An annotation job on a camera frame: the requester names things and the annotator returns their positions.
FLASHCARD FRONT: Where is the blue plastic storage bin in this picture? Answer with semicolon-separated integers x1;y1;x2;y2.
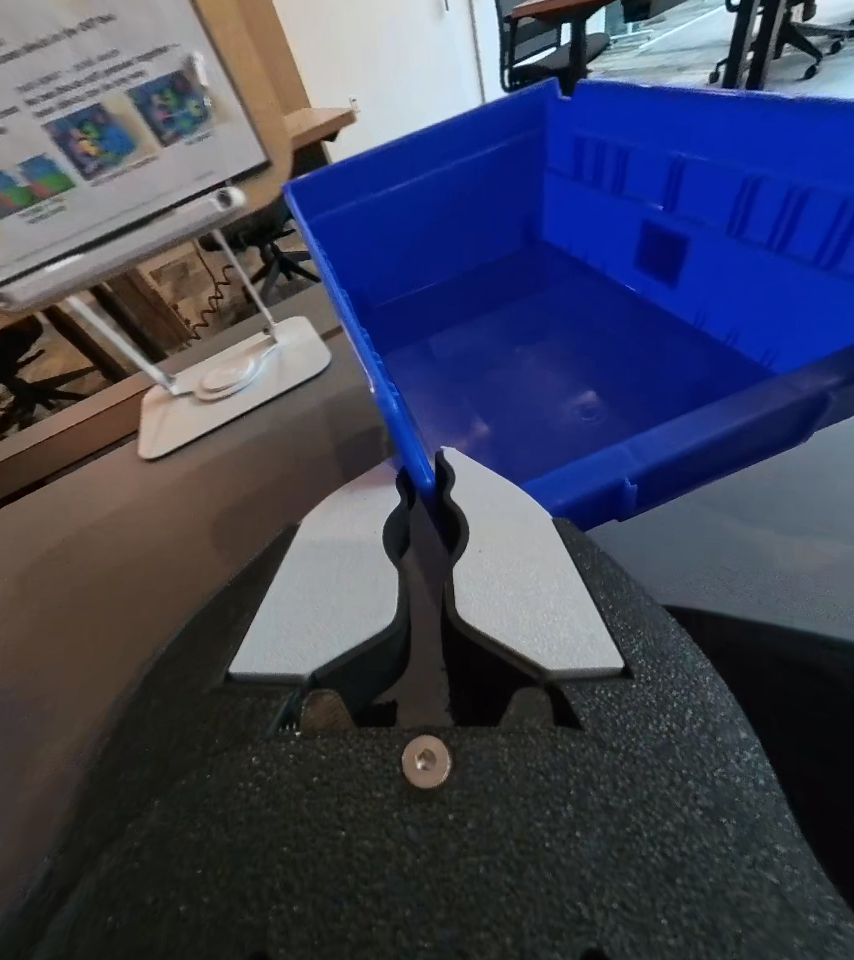
285;78;854;529

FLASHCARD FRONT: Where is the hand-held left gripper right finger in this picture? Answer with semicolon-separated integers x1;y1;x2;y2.
439;447;627;681

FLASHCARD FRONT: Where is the black office chair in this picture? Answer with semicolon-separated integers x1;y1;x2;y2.
495;0;615;94
232;203;323;301
712;0;848;84
0;315;98;444

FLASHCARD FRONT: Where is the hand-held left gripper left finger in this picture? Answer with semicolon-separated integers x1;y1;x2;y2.
229;458;410;684

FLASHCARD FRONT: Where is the printed instruction sheet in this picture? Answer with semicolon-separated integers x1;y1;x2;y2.
0;0;270;301

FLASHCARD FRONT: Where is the wooden background desk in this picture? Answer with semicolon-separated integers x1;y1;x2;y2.
280;102;362;151

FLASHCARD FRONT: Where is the wooden desk leg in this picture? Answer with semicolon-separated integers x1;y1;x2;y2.
90;278;195;361

